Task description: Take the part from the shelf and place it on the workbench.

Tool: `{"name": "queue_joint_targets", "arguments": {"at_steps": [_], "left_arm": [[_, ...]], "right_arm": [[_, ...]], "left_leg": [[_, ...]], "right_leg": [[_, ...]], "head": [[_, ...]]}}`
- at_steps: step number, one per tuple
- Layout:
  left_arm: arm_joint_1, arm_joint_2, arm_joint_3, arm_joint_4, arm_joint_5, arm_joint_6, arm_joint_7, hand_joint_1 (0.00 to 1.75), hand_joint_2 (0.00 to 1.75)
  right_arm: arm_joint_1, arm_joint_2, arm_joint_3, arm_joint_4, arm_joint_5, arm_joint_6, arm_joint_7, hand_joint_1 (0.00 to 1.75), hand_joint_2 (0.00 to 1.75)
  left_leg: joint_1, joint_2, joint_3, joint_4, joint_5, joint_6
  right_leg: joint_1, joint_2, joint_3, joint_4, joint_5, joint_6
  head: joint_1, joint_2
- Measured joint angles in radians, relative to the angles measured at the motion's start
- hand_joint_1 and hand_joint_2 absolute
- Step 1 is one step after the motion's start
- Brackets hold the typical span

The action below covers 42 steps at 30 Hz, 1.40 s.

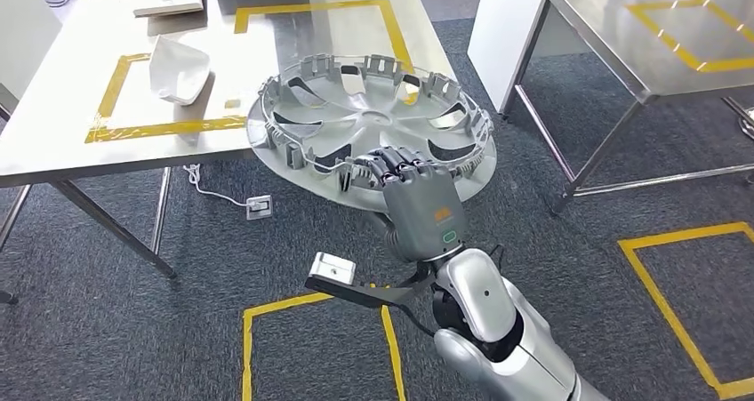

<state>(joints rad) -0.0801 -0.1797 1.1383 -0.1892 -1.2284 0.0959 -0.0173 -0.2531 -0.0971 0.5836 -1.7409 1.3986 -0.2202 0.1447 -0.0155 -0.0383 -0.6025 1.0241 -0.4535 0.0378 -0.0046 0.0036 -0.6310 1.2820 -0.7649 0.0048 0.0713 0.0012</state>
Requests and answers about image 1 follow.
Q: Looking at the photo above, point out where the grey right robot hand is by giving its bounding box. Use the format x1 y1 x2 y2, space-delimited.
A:
353 146 470 264

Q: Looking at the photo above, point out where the silver wheel hubcap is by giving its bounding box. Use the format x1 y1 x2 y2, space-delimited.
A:
245 53 499 214

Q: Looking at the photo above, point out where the steel workbench table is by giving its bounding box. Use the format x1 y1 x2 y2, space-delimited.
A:
515 0 754 216
0 0 458 305

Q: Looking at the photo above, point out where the white plastic shell part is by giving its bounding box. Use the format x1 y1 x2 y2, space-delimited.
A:
147 35 212 107

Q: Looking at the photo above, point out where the white floor outlet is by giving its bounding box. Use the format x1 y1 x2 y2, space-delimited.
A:
245 195 273 221

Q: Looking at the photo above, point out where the yellow table tape rectangle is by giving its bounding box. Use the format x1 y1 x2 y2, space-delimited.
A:
234 0 421 106
84 52 249 145

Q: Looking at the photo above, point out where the chrome round stanchion base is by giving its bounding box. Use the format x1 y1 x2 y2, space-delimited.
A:
733 106 754 143

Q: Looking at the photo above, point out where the white panel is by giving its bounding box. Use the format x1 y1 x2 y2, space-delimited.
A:
0 0 63 102

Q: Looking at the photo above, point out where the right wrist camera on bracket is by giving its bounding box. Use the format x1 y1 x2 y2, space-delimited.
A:
304 252 438 310

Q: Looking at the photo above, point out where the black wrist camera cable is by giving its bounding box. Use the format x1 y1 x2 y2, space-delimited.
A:
385 301 437 338

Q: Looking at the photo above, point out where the white floor cable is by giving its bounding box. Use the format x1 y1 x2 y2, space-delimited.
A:
182 164 252 208

